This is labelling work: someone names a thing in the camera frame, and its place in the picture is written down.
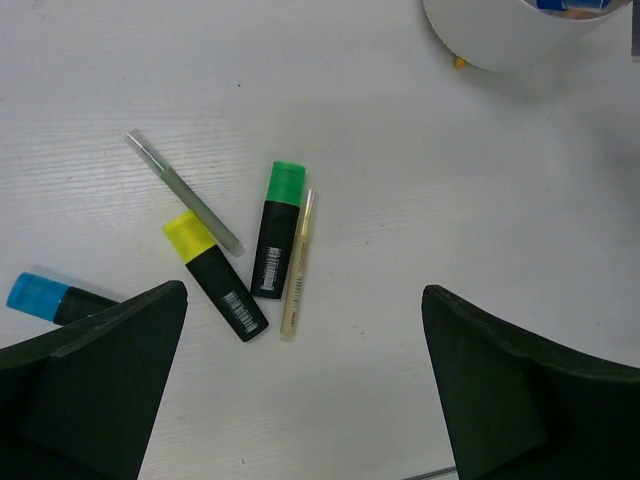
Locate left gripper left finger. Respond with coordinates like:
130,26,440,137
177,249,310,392
1,281,188,479

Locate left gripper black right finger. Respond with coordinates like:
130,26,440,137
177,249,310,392
421,285,639,479

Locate grey clear pen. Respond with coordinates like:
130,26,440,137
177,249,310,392
125,129,244,257

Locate pale yellow gel pen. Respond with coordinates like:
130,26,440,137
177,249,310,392
280,189,316,342

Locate clear blue-capped glue bottle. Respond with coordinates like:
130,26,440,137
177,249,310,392
535,0,611,13

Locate blue black highlighter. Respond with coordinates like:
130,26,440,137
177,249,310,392
6,272,118,326

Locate yellow black highlighter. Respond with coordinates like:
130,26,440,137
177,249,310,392
162,211,269,343

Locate green black highlighter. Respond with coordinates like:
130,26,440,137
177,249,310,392
250,161,306,299

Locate white round compartment container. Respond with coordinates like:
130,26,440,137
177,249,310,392
423,0,630,73

